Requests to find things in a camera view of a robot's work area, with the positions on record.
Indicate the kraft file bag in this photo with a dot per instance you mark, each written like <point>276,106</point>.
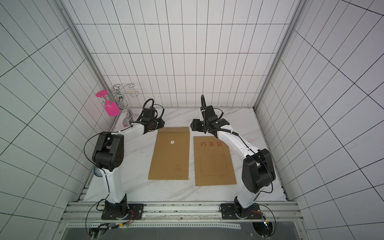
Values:
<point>171,155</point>
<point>213,162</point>

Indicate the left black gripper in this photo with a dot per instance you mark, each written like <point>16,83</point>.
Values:
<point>160,119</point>

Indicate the blue patterned ceramic bowl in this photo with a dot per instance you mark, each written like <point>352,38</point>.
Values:
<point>97,172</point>

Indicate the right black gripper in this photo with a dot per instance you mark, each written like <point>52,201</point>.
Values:
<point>196,125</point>

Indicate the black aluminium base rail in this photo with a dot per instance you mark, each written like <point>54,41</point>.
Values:
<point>150,214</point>

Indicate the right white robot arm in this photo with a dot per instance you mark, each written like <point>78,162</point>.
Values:
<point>258,172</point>

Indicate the pink plastic wine glass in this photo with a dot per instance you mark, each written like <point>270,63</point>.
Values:
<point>111,107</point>

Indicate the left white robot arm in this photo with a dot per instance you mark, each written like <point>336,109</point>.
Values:
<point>108,155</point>

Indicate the silver metal glass rack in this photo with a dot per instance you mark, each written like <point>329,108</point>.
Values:
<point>121,93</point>

